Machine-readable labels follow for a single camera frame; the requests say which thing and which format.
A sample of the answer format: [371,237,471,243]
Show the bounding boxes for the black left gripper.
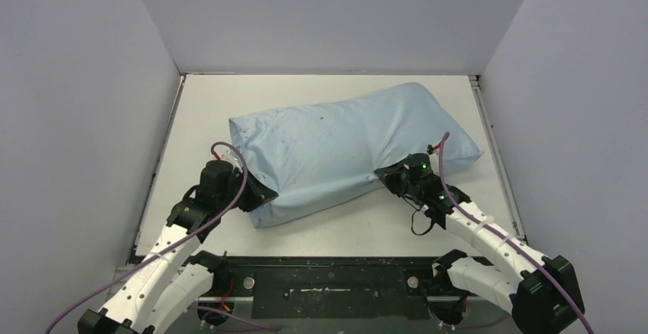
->
[217,167,277,214]

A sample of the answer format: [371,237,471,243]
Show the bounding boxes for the light blue pillowcase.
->
[228,83,482,229]

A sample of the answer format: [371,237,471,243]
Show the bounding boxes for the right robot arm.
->
[375,153,585,333]

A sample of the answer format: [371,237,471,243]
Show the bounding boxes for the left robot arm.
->
[77,161,278,333]

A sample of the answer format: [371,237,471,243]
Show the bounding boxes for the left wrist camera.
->
[218,150,244,171]

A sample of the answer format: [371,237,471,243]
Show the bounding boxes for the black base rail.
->
[131,255,507,321]

